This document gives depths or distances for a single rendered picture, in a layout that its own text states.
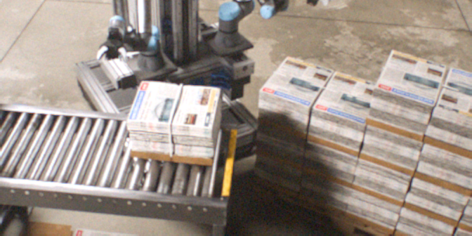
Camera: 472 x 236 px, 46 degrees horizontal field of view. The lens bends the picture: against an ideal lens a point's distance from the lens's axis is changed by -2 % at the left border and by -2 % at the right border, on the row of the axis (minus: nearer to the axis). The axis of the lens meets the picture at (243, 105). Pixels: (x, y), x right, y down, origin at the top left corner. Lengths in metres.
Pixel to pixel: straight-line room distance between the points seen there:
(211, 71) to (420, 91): 1.23
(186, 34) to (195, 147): 0.97
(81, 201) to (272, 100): 1.10
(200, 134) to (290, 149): 0.80
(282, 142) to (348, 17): 2.51
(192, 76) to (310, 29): 2.09
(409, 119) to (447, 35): 2.77
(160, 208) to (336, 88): 1.16
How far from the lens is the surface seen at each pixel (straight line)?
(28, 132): 2.89
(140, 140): 2.56
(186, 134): 2.48
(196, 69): 3.31
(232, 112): 3.80
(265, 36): 5.00
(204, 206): 2.43
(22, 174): 2.69
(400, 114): 2.78
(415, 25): 5.52
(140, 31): 2.79
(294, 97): 2.96
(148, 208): 2.50
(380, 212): 3.22
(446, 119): 2.73
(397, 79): 2.80
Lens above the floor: 2.63
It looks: 39 degrees down
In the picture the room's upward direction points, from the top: 3 degrees clockwise
